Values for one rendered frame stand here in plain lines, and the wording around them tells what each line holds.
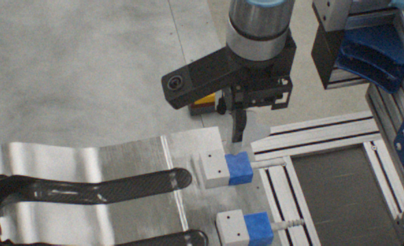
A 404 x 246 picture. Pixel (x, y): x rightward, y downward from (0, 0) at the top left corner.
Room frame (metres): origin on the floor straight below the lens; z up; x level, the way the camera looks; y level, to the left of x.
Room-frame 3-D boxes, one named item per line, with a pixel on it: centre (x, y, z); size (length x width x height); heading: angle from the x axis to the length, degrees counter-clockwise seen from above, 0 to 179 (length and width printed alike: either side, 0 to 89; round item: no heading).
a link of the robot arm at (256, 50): (0.72, -0.05, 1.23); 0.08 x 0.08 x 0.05
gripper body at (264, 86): (0.72, -0.06, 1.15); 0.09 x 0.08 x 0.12; 109
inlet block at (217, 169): (0.73, -0.07, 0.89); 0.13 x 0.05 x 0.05; 109
